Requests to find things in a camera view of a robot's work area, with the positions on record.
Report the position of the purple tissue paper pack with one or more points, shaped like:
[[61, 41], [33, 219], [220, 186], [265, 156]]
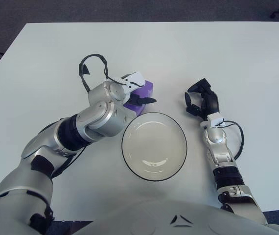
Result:
[[147, 88]]

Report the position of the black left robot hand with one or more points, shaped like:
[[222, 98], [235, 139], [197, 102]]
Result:
[[142, 100]]

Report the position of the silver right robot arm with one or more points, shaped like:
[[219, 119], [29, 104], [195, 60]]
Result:
[[215, 138]]

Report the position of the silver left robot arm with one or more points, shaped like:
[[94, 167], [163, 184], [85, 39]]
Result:
[[100, 117]]

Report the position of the grey robot torso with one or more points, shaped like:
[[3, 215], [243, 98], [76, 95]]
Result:
[[142, 218]]

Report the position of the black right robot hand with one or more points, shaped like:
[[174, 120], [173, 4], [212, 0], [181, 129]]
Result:
[[213, 102]]

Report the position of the white plate black rim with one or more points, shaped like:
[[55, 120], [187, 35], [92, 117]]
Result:
[[154, 147]]

